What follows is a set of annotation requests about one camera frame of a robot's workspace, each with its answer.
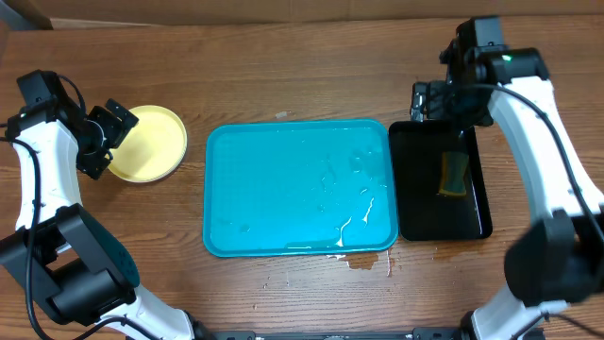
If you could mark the black rectangular water tray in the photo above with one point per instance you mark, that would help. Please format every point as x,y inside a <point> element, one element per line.
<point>424,214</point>

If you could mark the teal plastic tray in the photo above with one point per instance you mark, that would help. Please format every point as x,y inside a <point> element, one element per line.
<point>299,188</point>

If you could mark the yellow-green rimmed plate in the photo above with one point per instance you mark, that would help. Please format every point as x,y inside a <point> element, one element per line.
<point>153,149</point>

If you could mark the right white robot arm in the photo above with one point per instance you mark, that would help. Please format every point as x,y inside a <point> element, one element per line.
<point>559,260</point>

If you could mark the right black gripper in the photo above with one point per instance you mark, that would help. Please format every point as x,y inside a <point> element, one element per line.
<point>433,98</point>

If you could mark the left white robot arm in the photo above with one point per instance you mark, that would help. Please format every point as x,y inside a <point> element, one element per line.
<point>68,264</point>

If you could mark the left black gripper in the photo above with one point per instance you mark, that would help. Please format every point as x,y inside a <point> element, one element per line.
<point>92,163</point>

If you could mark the green and yellow sponge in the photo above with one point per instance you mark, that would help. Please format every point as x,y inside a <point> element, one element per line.
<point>454,165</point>

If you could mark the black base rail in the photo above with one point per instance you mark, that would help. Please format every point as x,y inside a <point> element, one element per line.
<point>415,334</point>

